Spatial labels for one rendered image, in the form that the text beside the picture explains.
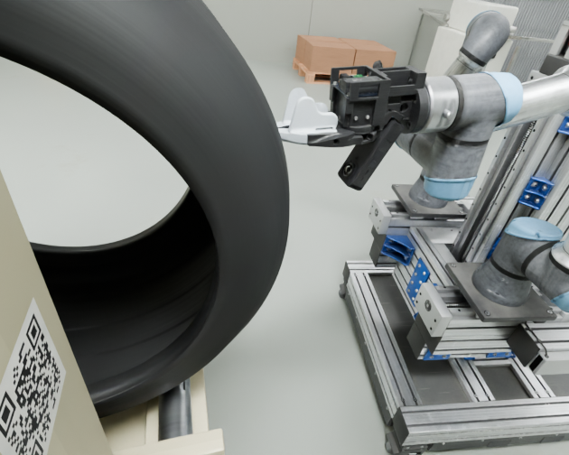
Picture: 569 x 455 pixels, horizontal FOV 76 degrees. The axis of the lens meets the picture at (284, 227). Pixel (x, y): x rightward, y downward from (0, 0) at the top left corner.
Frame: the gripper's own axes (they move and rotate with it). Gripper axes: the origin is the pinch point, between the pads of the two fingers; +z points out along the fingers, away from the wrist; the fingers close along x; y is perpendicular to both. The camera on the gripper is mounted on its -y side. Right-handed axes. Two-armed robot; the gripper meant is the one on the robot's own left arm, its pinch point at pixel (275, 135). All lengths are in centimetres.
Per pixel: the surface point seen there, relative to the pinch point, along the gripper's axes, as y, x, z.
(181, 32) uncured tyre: 15.1, 15.5, 10.0
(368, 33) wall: -99, -596, -302
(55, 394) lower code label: -2.5, 29.6, 21.2
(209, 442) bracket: -27.6, 24.0, 14.1
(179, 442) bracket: -27.2, 23.2, 17.6
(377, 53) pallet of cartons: -106, -488, -270
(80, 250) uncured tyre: -22.7, -11.3, 32.8
